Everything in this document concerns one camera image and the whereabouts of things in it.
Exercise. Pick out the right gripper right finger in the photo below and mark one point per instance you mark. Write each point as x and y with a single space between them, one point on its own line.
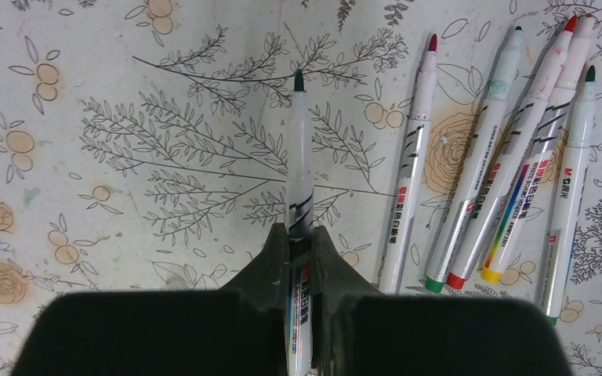
337 288

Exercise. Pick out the green cap yellow-end marker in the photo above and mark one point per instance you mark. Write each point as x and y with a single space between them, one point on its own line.
475 164

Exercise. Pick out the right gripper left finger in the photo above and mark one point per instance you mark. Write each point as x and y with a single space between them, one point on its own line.
263 302

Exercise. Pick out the purple cap marker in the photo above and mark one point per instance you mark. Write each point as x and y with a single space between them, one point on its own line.
416 140
541 150

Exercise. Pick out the red cap marker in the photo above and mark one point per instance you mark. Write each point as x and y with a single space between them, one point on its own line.
503 173

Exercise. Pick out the black cap marker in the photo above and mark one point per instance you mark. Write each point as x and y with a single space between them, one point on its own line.
568 199

